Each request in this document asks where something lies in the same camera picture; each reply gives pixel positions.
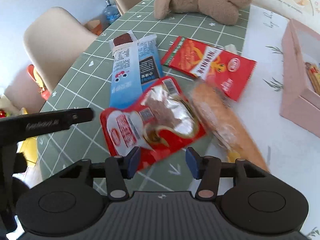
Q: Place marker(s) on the bread roll packet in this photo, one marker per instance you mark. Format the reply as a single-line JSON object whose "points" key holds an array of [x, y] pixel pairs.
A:
{"points": [[225, 120]]}

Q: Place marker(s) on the red and yellow plastic toy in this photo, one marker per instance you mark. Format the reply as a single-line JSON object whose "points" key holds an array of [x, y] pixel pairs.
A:
{"points": [[37, 82]]}

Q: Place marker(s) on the pink cardboard box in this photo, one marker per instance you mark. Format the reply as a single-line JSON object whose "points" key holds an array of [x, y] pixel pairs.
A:
{"points": [[295, 110]]}

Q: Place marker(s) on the blue packet with brown bar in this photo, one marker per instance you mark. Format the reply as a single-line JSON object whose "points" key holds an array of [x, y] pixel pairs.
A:
{"points": [[123, 75]]}

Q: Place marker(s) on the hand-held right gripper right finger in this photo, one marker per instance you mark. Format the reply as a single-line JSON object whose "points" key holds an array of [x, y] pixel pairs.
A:
{"points": [[192, 165]]}

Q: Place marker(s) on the green and white checked tablecloth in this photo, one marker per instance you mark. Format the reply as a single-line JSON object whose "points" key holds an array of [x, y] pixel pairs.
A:
{"points": [[150, 22]]}

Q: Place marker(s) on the blue water jug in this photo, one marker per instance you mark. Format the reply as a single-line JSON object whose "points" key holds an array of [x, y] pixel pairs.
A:
{"points": [[111, 12]]}

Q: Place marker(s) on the person's left hand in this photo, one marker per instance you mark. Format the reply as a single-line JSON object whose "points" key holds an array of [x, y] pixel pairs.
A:
{"points": [[20, 162]]}

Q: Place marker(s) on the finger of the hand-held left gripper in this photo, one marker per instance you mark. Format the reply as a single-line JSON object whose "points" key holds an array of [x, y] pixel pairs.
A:
{"points": [[77, 116]]}

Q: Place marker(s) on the orange cardboard box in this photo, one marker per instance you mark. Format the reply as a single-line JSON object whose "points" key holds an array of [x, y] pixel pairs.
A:
{"points": [[93, 27]]}

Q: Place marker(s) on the red spicy strip packet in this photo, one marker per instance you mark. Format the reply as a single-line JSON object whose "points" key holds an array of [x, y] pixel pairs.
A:
{"points": [[212, 65]]}

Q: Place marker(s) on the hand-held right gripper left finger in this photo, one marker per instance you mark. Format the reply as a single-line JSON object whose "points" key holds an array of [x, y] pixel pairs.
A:
{"points": [[133, 161]]}

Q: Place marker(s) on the large red pouch with window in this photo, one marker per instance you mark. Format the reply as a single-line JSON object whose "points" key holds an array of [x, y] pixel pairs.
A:
{"points": [[155, 120]]}

